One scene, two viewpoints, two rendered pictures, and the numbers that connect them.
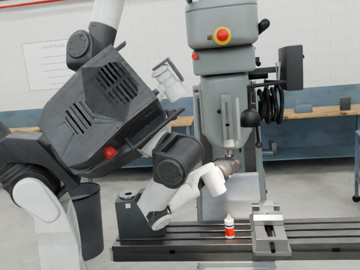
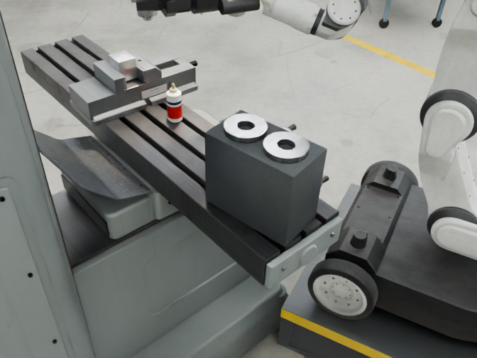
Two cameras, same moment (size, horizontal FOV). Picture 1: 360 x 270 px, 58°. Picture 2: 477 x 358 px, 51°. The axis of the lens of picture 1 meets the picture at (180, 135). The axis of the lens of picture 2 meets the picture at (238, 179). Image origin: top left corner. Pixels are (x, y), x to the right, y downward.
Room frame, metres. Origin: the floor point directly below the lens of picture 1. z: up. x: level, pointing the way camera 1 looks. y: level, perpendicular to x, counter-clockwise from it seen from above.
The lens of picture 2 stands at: (2.13, 0.71, 1.67)
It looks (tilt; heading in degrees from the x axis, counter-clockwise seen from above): 39 degrees down; 220
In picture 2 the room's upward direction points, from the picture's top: 2 degrees clockwise
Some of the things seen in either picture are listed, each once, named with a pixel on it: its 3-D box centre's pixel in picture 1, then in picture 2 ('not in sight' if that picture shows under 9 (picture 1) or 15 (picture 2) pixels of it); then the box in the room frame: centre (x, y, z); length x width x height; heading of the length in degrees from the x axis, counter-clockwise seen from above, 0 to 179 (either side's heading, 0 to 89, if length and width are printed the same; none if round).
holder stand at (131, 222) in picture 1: (141, 212); (262, 173); (1.46, 0.22, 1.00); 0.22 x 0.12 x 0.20; 92
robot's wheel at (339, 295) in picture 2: not in sight; (341, 289); (1.21, 0.35, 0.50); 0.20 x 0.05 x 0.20; 103
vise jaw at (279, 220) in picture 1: (267, 217); (141, 66); (1.31, -0.35, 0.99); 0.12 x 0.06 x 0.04; 80
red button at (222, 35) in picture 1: (222, 35); not in sight; (1.13, -0.17, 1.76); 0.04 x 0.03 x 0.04; 82
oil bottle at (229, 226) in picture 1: (229, 225); (174, 101); (1.34, -0.18, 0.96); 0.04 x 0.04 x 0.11
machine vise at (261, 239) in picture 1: (267, 222); (134, 79); (1.33, -0.35, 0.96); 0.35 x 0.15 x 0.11; 170
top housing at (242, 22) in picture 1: (221, 29); not in sight; (1.40, -0.21, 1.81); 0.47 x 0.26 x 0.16; 172
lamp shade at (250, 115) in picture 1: (249, 117); not in sight; (1.15, -0.26, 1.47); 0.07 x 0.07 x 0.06
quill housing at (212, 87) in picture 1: (226, 110); not in sight; (1.39, -0.21, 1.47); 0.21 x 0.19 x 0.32; 82
